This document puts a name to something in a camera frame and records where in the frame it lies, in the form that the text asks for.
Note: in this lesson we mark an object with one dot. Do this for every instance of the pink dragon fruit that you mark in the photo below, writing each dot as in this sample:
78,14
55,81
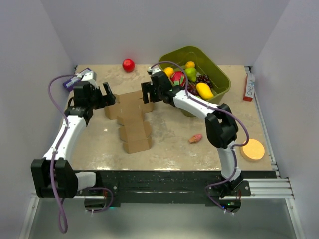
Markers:
178,78

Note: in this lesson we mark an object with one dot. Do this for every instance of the green plastic tub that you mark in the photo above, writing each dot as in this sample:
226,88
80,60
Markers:
220,83

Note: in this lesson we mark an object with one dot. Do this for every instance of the red apple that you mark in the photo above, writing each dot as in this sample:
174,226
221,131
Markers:
128,65

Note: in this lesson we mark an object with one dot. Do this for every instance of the aluminium front rail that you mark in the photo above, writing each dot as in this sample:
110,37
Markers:
251,187

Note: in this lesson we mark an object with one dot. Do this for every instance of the yellow mango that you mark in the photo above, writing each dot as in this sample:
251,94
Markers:
204,91

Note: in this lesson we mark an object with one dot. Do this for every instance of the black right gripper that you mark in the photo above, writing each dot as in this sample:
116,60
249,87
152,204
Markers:
147,87

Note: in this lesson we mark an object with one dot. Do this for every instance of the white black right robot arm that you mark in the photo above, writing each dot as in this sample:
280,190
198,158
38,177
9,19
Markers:
224,130

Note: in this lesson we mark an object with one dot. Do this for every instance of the purple rectangular box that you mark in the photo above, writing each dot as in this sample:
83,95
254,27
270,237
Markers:
69,84

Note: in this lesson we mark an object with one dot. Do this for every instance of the red grape bunch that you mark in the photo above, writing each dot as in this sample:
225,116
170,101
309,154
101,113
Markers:
191,87

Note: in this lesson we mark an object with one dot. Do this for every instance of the round yellow orange sponge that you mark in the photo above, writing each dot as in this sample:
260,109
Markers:
253,150

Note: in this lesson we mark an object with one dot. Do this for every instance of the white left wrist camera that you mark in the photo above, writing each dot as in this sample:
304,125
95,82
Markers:
86,75

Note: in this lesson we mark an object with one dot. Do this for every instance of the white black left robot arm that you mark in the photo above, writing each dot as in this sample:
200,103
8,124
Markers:
53,175

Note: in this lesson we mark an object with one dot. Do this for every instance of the red white toothpaste box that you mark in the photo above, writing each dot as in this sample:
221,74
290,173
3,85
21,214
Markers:
248,94

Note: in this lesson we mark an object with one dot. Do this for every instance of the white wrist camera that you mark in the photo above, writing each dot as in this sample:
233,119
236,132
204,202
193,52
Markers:
154,70
86,75

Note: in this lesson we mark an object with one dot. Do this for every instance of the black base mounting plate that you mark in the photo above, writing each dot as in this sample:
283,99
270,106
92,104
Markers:
162,198

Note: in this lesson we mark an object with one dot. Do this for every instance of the pink ice cream toy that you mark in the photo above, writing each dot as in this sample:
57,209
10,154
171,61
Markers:
195,139

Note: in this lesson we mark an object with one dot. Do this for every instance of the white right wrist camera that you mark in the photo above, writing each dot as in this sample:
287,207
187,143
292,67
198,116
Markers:
154,70

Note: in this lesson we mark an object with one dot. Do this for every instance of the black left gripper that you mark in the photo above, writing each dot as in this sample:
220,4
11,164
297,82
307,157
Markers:
106,100

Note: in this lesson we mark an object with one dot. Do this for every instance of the dark purple grape bunch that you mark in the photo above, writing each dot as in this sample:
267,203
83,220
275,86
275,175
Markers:
204,79

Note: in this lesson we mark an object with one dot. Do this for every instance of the yellow orange fruit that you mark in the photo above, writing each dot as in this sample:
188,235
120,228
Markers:
169,71

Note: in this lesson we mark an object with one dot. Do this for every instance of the brown cardboard paper box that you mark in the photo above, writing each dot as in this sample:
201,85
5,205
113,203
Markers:
129,112

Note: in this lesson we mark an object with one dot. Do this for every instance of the green pear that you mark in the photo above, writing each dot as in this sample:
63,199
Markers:
191,74

